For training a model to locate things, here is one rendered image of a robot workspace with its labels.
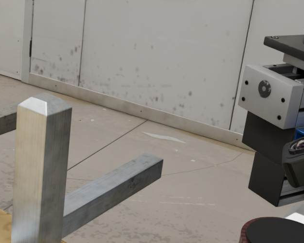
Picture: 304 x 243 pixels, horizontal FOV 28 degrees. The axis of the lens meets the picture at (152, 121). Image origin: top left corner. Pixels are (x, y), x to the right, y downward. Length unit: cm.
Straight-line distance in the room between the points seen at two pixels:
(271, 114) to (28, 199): 72
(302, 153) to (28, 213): 25
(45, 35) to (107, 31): 45
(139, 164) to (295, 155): 35
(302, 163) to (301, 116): 71
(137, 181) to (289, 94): 46
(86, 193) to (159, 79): 279
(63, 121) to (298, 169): 21
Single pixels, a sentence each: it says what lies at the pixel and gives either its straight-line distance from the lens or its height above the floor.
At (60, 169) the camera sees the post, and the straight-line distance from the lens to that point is 57.
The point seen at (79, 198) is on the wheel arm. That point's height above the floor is 96.
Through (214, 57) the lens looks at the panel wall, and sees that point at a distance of 334.
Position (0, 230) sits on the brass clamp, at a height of 97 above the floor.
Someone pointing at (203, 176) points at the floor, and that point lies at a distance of 301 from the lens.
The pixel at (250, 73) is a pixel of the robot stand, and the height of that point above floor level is 98.
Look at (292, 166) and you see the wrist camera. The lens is 51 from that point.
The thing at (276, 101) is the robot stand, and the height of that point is 95.
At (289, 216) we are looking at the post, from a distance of 44.
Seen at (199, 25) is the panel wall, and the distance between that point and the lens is 334.
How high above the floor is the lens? 132
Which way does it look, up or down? 22 degrees down
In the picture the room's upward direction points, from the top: 8 degrees clockwise
